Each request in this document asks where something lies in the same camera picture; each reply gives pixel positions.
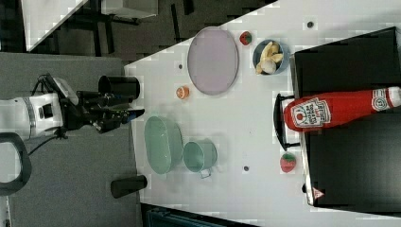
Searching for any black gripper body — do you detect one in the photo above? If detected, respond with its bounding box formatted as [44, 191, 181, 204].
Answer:
[60, 91, 109, 132]

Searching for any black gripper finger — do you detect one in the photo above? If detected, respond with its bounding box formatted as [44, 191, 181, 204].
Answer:
[104, 109, 145, 124]
[106, 96, 133, 106]

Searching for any red plush ketchup bottle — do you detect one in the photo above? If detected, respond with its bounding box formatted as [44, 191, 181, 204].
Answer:
[283, 86, 400, 132]

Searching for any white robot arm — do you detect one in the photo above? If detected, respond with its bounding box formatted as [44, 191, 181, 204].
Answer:
[1, 91, 145, 141]

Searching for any black toaster oven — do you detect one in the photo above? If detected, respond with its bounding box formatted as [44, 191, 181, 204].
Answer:
[273, 26, 400, 217]

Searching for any green oval colander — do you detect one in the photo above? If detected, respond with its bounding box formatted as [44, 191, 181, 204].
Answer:
[145, 115, 183, 175]

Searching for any orange slice toy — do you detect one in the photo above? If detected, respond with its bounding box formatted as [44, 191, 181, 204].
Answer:
[176, 86, 190, 99]

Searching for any green mug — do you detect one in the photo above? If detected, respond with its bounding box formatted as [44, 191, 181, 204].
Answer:
[183, 139, 218, 179]

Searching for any lilac round plate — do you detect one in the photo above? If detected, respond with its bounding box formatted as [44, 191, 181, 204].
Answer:
[187, 26, 239, 96]

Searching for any small red strawberry toy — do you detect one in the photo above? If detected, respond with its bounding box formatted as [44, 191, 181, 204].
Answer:
[239, 31, 253, 45]

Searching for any blue bowl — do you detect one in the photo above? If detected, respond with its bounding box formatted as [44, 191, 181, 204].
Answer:
[253, 40, 289, 75]

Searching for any peeled banana toy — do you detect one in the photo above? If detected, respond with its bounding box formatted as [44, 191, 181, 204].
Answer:
[255, 42, 284, 75]

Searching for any large pink strawberry toy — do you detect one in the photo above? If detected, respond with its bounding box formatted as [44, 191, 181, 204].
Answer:
[280, 152, 296, 173]

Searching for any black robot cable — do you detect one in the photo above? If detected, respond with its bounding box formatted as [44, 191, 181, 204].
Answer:
[27, 127, 69, 157]

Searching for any black cylinder post lower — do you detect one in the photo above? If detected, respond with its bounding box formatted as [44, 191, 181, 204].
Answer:
[111, 175, 148, 199]

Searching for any blue metal frame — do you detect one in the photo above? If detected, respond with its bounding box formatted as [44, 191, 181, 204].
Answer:
[146, 208, 252, 227]

